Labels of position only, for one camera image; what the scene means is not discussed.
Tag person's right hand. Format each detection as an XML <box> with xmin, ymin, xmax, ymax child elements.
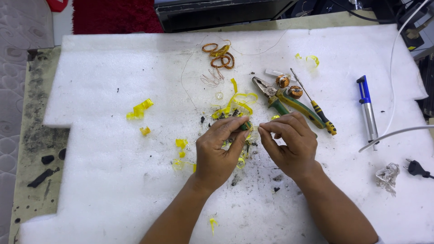
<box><xmin>258</xmin><ymin>111</ymin><xmax>323</xmax><ymax>182</ymax></box>

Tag person's left hand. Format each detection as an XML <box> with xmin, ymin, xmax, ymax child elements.
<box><xmin>193</xmin><ymin>115</ymin><xmax>253</xmax><ymax>194</ymax></box>

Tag clear yellow tape loop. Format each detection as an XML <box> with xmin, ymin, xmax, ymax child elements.
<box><xmin>172</xmin><ymin>159</ymin><xmax>197</xmax><ymax>173</ymax></box>

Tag copper wound toroid coil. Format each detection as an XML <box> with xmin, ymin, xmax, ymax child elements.
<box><xmin>275</xmin><ymin>74</ymin><xmax>291</xmax><ymax>89</ymax></box>
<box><xmin>287</xmin><ymin>85</ymin><xmax>304</xmax><ymax>100</ymax></box>

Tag tangled yellow tape strips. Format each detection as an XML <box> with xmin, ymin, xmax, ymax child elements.
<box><xmin>210</xmin><ymin>78</ymin><xmax>259</xmax><ymax>120</ymax></box>

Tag blue silver desoldering pump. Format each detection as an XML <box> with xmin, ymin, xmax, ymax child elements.
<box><xmin>356</xmin><ymin>75</ymin><xmax>380</xmax><ymax>152</ymax></box>

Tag folded yellow tape piece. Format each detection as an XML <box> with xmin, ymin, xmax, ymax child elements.
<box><xmin>126</xmin><ymin>98</ymin><xmax>154</xmax><ymax>120</ymax></box>

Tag crumpled grey tissue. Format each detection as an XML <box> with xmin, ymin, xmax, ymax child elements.
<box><xmin>375</xmin><ymin>163</ymin><xmax>401</xmax><ymax>198</ymax></box>

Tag copper coil with yellow tape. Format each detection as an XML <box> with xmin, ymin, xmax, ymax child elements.
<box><xmin>209</xmin><ymin>40</ymin><xmax>232</xmax><ymax>58</ymax></box>

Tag white foam mat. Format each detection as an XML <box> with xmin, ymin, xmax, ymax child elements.
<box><xmin>19</xmin><ymin>24</ymin><xmax>434</xmax><ymax>244</ymax></box>

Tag black power plug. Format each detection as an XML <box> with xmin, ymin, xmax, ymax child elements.
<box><xmin>403</xmin><ymin>158</ymin><xmax>434</xmax><ymax>180</ymax></box>

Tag black appliance housing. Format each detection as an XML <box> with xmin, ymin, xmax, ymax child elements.
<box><xmin>154</xmin><ymin>0</ymin><xmax>300</xmax><ymax>34</ymax></box>

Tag black equipment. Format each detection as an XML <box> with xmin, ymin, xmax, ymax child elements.
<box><xmin>372</xmin><ymin>0</ymin><xmax>434</xmax><ymax>52</ymax></box>

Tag red shaggy rug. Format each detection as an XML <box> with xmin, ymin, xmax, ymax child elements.
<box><xmin>72</xmin><ymin>0</ymin><xmax>165</xmax><ymax>35</ymax></box>

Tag long black plastic shard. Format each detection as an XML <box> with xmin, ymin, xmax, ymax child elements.
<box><xmin>27</xmin><ymin>167</ymin><xmax>61</xmax><ymax>189</ymax></box>

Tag grey quilted mattress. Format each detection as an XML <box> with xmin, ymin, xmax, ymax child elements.
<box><xmin>0</xmin><ymin>0</ymin><xmax>55</xmax><ymax>244</ymax></box>

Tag red plastic object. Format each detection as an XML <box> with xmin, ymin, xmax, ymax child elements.
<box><xmin>46</xmin><ymin>0</ymin><xmax>68</xmax><ymax>13</ymax></box>

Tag yellow black handled screwdriver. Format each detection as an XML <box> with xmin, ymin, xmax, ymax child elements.
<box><xmin>290</xmin><ymin>68</ymin><xmax>338</xmax><ymax>136</ymax></box>

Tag green yellow handled pliers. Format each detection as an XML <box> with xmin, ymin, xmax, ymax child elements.
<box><xmin>252</xmin><ymin>76</ymin><xmax>328</xmax><ymax>130</ymax></box>

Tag loose thin wire bundle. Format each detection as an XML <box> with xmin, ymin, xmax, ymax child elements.
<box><xmin>200</xmin><ymin>67</ymin><xmax>226</xmax><ymax>88</ymax></box>

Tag large copper wire coil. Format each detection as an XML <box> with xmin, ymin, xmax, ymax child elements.
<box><xmin>210</xmin><ymin>52</ymin><xmax>235</xmax><ymax>70</ymax></box>

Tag thick white cable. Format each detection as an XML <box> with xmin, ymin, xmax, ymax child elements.
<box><xmin>358</xmin><ymin>124</ymin><xmax>434</xmax><ymax>153</ymax></box>

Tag thin white cable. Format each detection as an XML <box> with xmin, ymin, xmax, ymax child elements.
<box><xmin>380</xmin><ymin>0</ymin><xmax>432</xmax><ymax>138</ymax></box>

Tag black cable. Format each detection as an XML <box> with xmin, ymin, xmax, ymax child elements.
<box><xmin>330</xmin><ymin>0</ymin><xmax>398</xmax><ymax>24</ymax></box>

